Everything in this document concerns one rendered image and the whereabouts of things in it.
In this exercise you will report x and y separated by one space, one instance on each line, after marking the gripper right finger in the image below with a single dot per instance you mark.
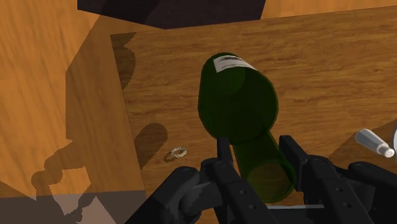
328 189

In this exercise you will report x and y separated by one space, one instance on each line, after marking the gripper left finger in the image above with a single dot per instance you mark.
229 192

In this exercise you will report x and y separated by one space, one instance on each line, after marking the brown wooden table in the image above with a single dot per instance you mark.
310 62

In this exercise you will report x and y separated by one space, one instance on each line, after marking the white salt shaker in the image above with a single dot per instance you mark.
372 142

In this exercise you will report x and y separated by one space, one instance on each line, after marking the dark green glass bottle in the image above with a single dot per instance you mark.
237 105

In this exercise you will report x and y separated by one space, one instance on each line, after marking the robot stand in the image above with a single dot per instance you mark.
186 12

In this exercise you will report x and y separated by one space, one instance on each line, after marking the white round dish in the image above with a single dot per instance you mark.
395 138

